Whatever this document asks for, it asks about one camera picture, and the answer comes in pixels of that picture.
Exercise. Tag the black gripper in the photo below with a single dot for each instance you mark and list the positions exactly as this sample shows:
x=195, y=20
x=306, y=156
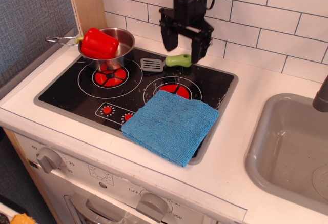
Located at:
x=186, y=18

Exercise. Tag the grey spatula green handle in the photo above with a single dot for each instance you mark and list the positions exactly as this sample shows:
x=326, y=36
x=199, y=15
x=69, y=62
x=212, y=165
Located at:
x=157, y=65

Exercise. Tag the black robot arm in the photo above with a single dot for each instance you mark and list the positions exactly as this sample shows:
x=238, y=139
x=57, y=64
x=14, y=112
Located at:
x=187, y=18

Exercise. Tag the small steel saucepan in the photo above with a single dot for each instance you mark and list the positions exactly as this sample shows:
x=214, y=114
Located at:
x=126, y=45

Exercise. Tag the folded blue cloth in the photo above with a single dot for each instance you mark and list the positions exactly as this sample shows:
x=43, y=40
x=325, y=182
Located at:
x=171, y=126

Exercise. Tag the red toy bell pepper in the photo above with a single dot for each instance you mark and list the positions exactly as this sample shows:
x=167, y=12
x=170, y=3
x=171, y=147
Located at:
x=98, y=45

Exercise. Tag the black toy stovetop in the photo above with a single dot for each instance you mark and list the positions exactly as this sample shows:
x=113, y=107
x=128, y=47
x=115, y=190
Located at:
x=107, y=99

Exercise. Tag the grey faucet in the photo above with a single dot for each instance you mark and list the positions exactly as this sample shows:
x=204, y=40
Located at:
x=320, y=102

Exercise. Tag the grey plastic sink basin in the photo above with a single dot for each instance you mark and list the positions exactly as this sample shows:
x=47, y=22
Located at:
x=288, y=153

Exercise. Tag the grey right oven knob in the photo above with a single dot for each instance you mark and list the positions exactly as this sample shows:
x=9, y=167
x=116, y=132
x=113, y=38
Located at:
x=152, y=206

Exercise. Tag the grey oven knob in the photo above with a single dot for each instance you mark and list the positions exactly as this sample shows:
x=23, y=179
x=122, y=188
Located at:
x=48, y=159
x=152, y=206

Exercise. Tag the grey left oven knob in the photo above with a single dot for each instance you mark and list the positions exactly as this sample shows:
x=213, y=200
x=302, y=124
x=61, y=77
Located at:
x=48, y=159

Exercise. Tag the orange and black object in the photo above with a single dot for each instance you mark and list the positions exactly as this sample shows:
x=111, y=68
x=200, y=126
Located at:
x=17, y=219

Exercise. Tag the wooden side post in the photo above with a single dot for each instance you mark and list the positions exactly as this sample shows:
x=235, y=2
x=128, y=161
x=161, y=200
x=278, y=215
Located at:
x=88, y=14

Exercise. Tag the grey oven door handle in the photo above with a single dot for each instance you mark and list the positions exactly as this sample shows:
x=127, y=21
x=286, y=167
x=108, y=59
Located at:
x=97, y=210

